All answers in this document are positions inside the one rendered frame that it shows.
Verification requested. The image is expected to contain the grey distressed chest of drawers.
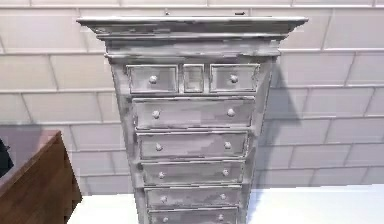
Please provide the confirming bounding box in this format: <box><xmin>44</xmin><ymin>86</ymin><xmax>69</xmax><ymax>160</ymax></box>
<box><xmin>76</xmin><ymin>15</ymin><xmax>309</xmax><ymax>224</ymax></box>

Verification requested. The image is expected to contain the brown wooden cabinet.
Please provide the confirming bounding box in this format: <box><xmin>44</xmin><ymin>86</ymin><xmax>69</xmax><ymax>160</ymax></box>
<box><xmin>0</xmin><ymin>129</ymin><xmax>83</xmax><ymax>224</ymax></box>

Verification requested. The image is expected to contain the black object on cabinet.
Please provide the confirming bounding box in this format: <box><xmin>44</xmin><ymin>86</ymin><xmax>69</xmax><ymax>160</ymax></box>
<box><xmin>0</xmin><ymin>139</ymin><xmax>15</xmax><ymax>178</ymax></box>

